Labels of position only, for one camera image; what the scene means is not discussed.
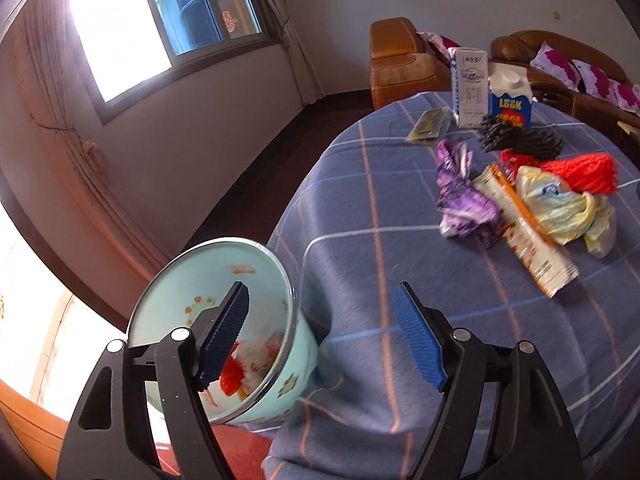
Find pink and white pillow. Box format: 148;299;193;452
607;82;640;114
530;42;582;92
570;60;614;99

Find blue plaid tablecloth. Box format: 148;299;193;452
262;91;640;480

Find black yarn bundle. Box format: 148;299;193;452
477;113;565;161

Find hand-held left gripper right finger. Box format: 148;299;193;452
392;282;585;480

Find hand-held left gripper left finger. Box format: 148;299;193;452
56;281;250;480

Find long white orange packet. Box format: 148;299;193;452
472;163;580;299

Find sliding glass window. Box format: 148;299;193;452
67;0;283;126

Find red yarn bundle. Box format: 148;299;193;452
500;149;620;197

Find orange leather armchair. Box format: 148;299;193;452
370;16;453;111

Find pale plastic bag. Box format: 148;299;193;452
515;165;617;260

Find tall white carton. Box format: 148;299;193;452
448;47;489;129

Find light blue cartoon bin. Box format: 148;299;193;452
126;237;321;426

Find blue and white gable carton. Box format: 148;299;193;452
487;71;534;131

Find small green packet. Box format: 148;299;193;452
405;108;451;147

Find red mesh bag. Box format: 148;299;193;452
219;339;247;397

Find brown leather sofa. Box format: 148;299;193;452
490;30;640;133

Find wooden door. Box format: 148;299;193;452
0;380;68;480

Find purple foil wrapper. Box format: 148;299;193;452
435;139;503;251

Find dark door frame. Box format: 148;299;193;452
0;160;136;333

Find short beige tied curtain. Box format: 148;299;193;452
245;0;326;106

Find long beige tied curtain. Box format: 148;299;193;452
10;0;171;261

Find pink floral cloth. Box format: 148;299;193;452
417;32;462;64

